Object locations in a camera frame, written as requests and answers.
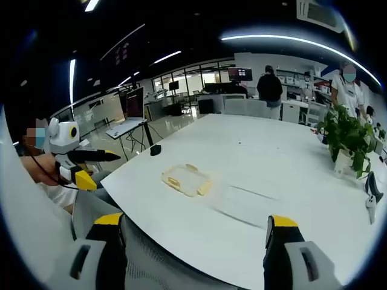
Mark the clear lid with beige buckles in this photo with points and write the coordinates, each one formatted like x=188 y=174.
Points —
x=186 y=179

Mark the ceiling air vent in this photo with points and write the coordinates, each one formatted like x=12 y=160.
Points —
x=322 y=13

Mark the green potted plant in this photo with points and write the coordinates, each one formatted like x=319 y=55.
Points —
x=347 y=133

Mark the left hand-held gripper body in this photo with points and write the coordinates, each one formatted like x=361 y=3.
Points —
x=62 y=136

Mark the clear plastic box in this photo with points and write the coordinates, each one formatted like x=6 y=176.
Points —
x=245 y=205

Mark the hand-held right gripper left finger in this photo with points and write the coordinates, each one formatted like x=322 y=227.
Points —
x=90 y=266

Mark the long ceiling light strip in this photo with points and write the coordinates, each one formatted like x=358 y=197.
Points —
x=302 y=40

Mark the person's white shirt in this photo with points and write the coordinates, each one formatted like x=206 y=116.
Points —
x=27 y=217

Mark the wall screen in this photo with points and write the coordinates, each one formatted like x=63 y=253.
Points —
x=240 y=74

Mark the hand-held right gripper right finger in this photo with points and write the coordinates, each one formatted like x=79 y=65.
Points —
x=290 y=266

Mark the black cabinet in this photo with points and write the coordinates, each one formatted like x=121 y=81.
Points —
x=205 y=106

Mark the small black object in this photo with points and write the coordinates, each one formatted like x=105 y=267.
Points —
x=155 y=150

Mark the black and white handheld device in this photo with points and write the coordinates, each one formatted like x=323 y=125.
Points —
x=372 y=187

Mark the monitor on stand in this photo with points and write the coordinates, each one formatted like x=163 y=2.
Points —
x=135 y=104

